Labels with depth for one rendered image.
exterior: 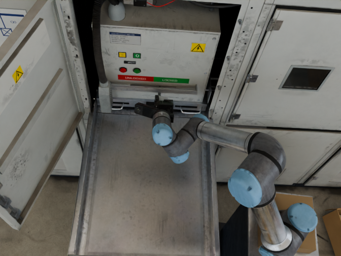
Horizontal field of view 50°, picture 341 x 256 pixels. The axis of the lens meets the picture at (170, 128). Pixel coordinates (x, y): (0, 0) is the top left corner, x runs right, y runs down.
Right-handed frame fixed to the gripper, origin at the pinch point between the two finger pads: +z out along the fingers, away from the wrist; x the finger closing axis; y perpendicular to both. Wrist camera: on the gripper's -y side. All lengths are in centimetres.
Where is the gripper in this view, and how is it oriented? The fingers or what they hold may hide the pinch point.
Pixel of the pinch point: (155, 97)
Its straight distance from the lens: 167.9
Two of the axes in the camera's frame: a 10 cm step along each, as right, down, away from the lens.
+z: -0.5, -4.9, 8.7
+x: 0.8, -8.7, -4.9
